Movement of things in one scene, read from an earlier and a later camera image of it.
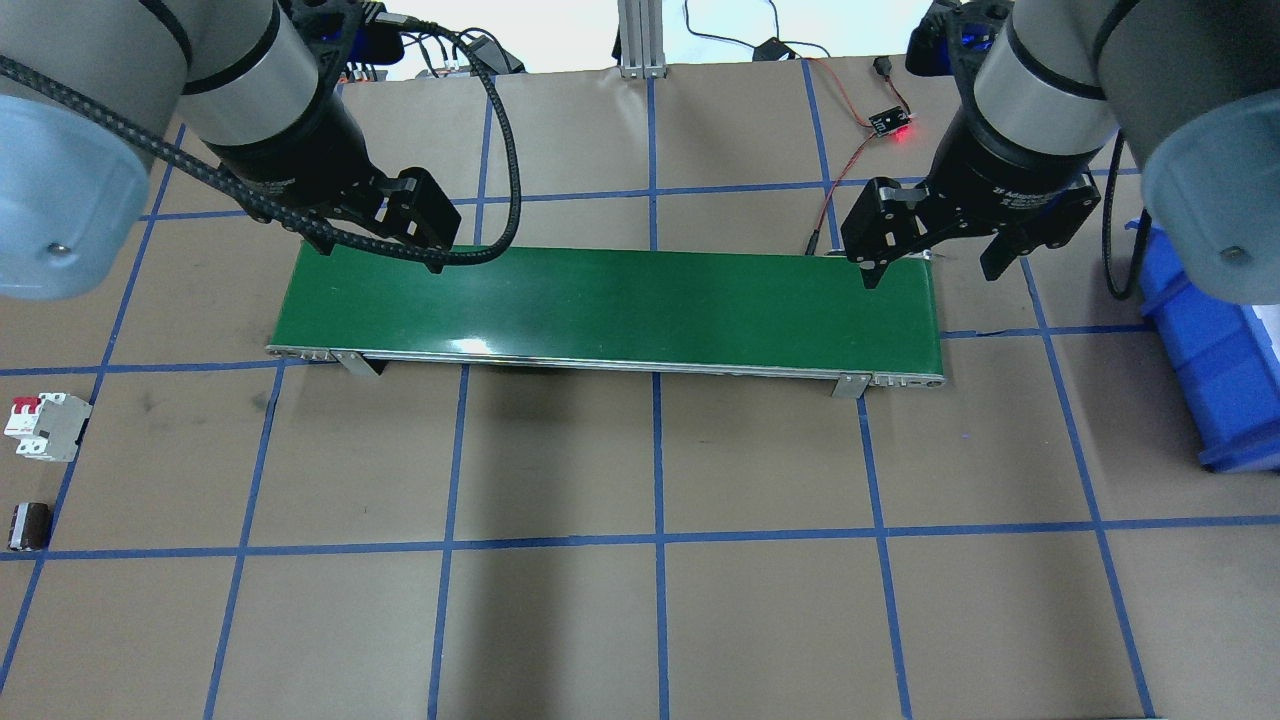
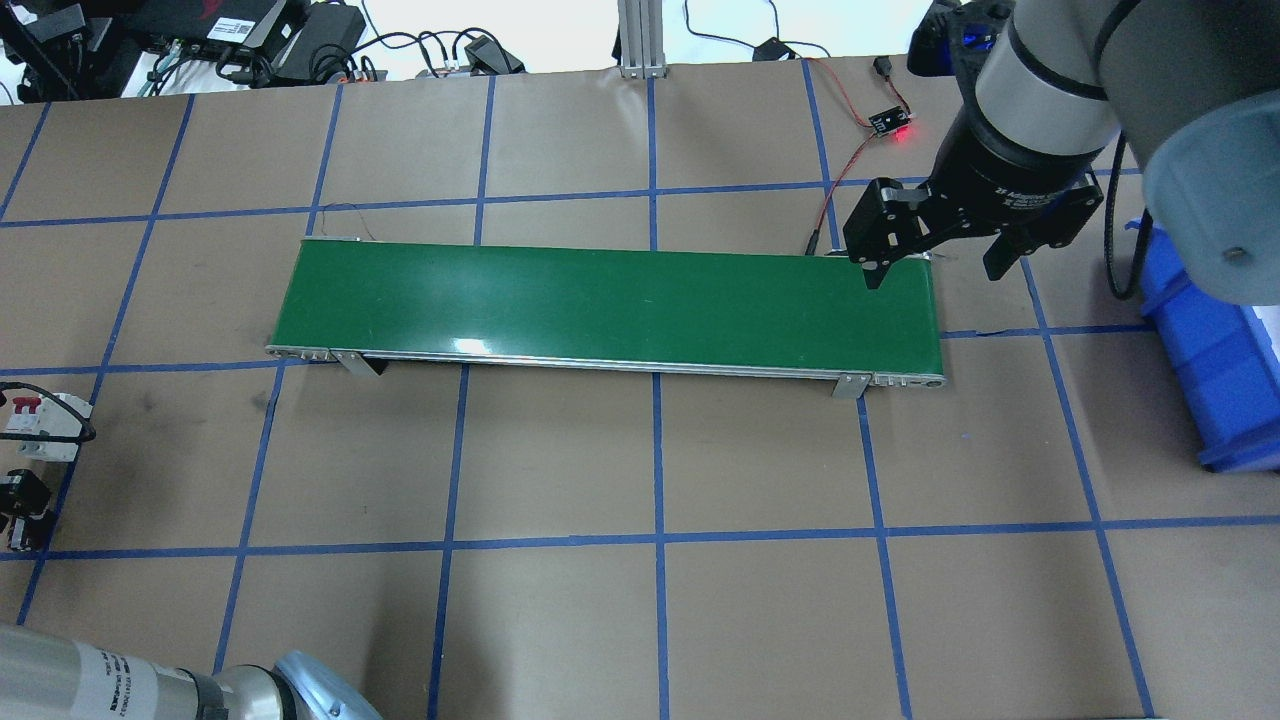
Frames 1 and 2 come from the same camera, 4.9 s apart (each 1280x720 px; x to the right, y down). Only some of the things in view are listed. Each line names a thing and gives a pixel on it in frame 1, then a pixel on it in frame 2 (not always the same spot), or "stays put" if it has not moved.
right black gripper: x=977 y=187 stays put
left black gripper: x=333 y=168 to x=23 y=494
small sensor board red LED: x=890 y=120 stays put
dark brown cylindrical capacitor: x=30 y=527 stays put
